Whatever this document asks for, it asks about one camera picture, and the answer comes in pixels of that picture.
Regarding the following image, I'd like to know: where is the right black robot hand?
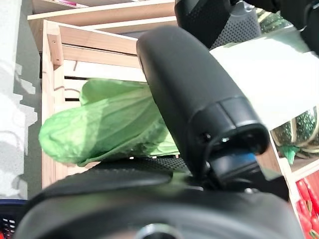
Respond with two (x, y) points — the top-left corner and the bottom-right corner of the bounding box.
(13, 24), (304, 239)

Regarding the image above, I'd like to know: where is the red carrot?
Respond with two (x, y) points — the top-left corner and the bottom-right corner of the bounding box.
(296, 178), (314, 212)
(298, 199), (314, 234)
(309, 213), (319, 237)

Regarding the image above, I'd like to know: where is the large wooden crate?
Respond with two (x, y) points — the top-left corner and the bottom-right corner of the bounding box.
(264, 138), (319, 175)

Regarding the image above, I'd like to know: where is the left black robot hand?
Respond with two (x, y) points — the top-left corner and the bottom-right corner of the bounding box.
(174, 0), (319, 56)

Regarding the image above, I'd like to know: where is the green striped pumpkin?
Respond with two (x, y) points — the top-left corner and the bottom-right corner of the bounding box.
(270, 106), (319, 165)
(258, 11), (293, 32)

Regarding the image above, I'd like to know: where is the blue plastic shopping basket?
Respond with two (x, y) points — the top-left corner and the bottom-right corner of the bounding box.
(0, 198), (28, 239)

